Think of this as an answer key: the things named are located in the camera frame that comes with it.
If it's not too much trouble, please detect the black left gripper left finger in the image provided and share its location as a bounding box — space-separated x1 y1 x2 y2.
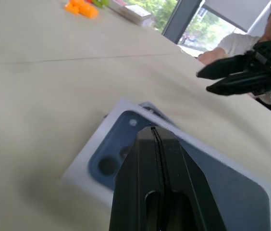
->
108 126 165 231

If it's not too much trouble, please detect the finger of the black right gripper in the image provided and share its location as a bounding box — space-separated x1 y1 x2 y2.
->
206 71 271 96
196 53 255 80

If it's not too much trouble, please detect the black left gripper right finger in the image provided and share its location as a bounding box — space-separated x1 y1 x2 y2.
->
147 127 228 231

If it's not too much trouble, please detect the white phone box base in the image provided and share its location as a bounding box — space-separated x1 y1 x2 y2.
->
137 101 182 128

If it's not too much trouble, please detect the grey flat box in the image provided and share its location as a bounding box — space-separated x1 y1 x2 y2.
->
107 0 152 25

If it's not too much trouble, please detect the person in white shirt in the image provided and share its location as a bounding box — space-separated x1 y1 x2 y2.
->
197 11 271 65

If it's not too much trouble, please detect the green toy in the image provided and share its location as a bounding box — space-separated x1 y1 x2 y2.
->
93 0 111 8

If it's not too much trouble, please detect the orange toy block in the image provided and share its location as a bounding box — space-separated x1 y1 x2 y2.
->
77 2 99 19
64 0 83 14

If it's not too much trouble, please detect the dark window frame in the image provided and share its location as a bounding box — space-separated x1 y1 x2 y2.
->
161 0 209 45

